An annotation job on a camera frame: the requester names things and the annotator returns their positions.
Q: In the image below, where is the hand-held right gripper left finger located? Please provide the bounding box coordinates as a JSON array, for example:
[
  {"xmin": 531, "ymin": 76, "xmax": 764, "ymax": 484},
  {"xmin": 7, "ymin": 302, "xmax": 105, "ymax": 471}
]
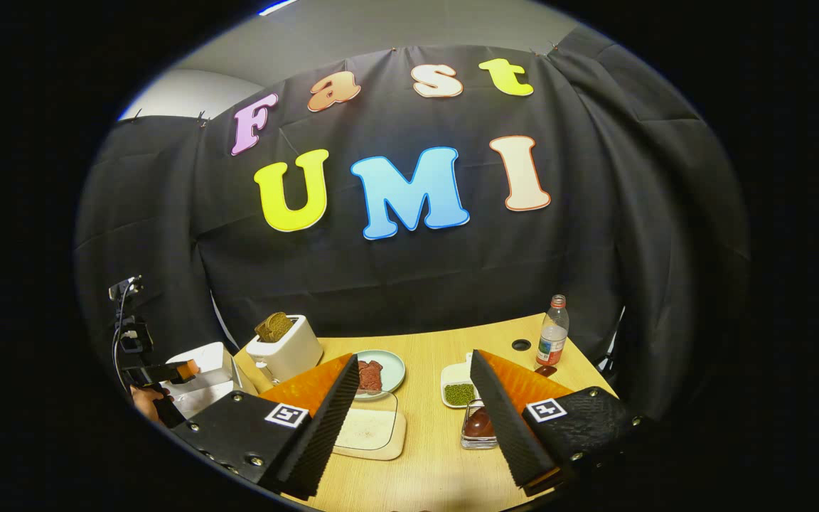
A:
[{"xmin": 168, "ymin": 353, "xmax": 360, "ymax": 501}]

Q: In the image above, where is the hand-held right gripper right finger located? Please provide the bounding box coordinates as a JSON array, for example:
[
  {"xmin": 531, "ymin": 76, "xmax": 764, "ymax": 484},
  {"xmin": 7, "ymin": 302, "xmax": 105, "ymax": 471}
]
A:
[{"xmin": 469, "ymin": 349, "xmax": 655, "ymax": 497}]

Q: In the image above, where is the brown wooden spoon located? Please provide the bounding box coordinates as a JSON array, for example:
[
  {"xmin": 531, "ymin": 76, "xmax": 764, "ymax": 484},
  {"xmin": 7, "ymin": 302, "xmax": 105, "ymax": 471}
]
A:
[{"xmin": 464, "ymin": 365, "xmax": 558, "ymax": 439}]

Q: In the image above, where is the metal wire chopstick holder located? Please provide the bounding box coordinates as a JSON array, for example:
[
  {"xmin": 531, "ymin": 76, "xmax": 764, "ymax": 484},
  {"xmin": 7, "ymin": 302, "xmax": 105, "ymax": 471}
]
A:
[{"xmin": 460, "ymin": 400, "xmax": 499, "ymax": 450}]

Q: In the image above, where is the white rice cooker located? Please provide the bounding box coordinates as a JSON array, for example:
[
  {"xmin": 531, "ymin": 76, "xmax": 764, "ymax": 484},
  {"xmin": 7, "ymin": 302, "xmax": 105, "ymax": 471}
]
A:
[{"xmin": 161, "ymin": 341, "xmax": 259, "ymax": 420}]

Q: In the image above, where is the white divided dish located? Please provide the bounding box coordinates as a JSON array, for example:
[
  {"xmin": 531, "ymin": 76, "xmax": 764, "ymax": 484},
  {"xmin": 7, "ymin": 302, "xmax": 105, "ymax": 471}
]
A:
[{"xmin": 441, "ymin": 353, "xmax": 485, "ymax": 409}]

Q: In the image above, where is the white toaster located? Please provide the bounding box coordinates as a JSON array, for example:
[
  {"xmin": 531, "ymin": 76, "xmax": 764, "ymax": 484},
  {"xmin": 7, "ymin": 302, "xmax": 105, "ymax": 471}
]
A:
[{"xmin": 245, "ymin": 314, "xmax": 324, "ymax": 385}]

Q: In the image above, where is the light green plate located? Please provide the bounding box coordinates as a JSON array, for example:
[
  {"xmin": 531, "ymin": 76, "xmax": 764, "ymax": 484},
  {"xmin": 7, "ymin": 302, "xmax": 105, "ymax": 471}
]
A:
[{"xmin": 353, "ymin": 349, "xmax": 407, "ymax": 402}]

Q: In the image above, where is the clear plastic water bottle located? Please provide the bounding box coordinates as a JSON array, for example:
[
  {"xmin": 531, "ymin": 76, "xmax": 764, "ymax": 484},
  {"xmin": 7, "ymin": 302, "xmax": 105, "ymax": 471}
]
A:
[{"xmin": 536, "ymin": 294, "xmax": 570, "ymax": 367}]

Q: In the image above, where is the brown bread slice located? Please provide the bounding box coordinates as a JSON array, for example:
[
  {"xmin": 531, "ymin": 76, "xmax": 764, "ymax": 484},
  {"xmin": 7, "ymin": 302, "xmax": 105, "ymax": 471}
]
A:
[{"xmin": 255, "ymin": 311, "xmax": 295, "ymax": 343}]

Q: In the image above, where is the black backdrop cloth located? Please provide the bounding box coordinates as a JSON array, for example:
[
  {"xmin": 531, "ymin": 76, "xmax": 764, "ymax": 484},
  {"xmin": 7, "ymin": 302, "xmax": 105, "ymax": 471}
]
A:
[{"xmin": 72, "ymin": 25, "xmax": 751, "ymax": 427}]

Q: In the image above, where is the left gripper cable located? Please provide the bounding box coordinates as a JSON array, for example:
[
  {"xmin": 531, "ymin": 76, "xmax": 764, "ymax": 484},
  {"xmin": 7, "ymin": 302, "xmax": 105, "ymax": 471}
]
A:
[{"xmin": 112, "ymin": 281, "xmax": 141, "ymax": 388}]

